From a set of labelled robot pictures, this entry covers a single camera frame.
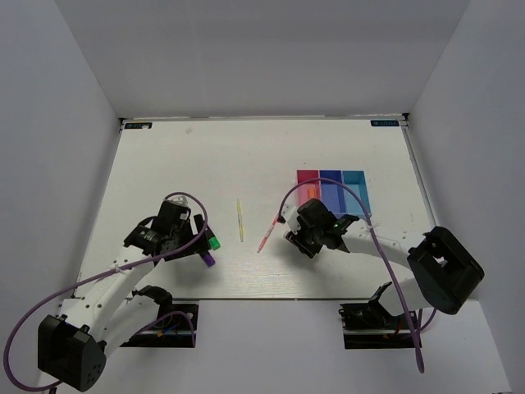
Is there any black marker purple cap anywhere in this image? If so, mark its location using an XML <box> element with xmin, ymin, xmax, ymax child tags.
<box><xmin>200</xmin><ymin>251</ymin><xmax>216</xmax><ymax>268</ymax></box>

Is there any black marker green cap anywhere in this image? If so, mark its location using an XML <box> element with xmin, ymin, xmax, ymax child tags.
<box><xmin>208</xmin><ymin>236</ymin><xmax>221</xmax><ymax>250</ymax></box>

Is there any thin pink pen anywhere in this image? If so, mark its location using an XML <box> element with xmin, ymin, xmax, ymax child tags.
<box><xmin>256</xmin><ymin>215</ymin><xmax>279</xmax><ymax>254</ymax></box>

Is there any thin yellow pen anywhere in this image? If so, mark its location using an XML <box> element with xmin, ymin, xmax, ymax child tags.
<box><xmin>236</xmin><ymin>199</ymin><xmax>244</xmax><ymax>243</ymax></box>

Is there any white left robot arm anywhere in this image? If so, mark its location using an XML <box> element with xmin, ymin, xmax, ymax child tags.
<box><xmin>38</xmin><ymin>193</ymin><xmax>220</xmax><ymax>392</ymax></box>

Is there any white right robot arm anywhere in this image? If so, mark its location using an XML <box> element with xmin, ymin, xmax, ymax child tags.
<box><xmin>278</xmin><ymin>199</ymin><xmax>485</xmax><ymax>329</ymax></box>

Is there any blue-violet plastic bin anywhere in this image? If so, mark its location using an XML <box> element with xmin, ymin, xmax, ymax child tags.
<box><xmin>319</xmin><ymin>170</ymin><xmax>346</xmax><ymax>217</ymax></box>

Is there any pink plastic bin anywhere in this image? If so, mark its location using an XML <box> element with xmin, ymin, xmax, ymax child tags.
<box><xmin>296</xmin><ymin>169</ymin><xmax>321</xmax><ymax>205</ymax></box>

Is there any light blue plastic bin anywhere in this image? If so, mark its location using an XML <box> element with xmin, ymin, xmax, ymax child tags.
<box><xmin>342</xmin><ymin>170</ymin><xmax>372</xmax><ymax>218</ymax></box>

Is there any left corner label sticker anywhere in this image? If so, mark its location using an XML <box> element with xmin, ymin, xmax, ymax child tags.
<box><xmin>124</xmin><ymin>122</ymin><xmax>153</xmax><ymax>130</ymax></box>

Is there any corner label sticker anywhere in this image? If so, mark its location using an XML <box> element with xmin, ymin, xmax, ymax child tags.
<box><xmin>370</xmin><ymin>119</ymin><xmax>399</xmax><ymax>127</ymax></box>
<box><xmin>124</xmin><ymin>122</ymin><xmax>153</xmax><ymax>130</ymax></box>

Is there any right corner label sticker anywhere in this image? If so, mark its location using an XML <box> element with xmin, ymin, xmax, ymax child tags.
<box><xmin>370</xmin><ymin>119</ymin><xmax>399</xmax><ymax>127</ymax></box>

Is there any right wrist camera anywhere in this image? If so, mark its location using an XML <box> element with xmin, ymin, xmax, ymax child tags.
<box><xmin>276</xmin><ymin>204</ymin><xmax>300</xmax><ymax>234</ymax></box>

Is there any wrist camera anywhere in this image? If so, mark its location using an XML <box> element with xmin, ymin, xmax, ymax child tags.
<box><xmin>276</xmin><ymin>204</ymin><xmax>300</xmax><ymax>234</ymax></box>
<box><xmin>162</xmin><ymin>195</ymin><xmax>189</xmax><ymax>209</ymax></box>

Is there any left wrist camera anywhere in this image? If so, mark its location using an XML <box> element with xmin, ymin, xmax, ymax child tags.
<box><xmin>162</xmin><ymin>195</ymin><xmax>189</xmax><ymax>209</ymax></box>

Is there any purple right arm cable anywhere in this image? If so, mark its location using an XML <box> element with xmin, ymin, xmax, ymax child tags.
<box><xmin>276</xmin><ymin>179</ymin><xmax>436</xmax><ymax>373</ymax></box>

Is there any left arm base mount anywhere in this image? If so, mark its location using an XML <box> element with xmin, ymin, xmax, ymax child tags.
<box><xmin>121</xmin><ymin>286</ymin><xmax>199</xmax><ymax>349</ymax></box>

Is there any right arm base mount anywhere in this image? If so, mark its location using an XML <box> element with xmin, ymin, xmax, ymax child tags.
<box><xmin>338</xmin><ymin>282</ymin><xmax>414</xmax><ymax>350</ymax></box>

